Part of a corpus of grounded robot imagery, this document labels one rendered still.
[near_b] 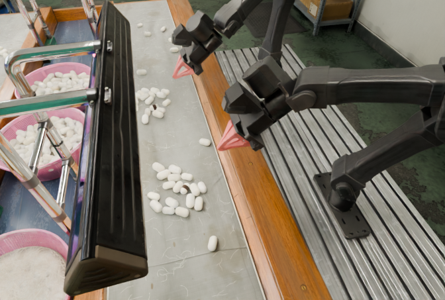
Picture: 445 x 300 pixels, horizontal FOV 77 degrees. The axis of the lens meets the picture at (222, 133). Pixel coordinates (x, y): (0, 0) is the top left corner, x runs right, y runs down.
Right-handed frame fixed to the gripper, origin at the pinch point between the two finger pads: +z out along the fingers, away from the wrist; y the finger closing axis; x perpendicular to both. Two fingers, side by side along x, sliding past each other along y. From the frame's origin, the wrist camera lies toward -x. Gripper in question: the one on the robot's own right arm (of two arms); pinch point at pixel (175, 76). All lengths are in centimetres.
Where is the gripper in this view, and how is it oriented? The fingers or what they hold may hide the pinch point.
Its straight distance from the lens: 98.9
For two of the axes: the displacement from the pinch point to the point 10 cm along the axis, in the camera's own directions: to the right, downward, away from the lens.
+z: -7.4, 6.0, 3.1
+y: 2.6, 6.8, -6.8
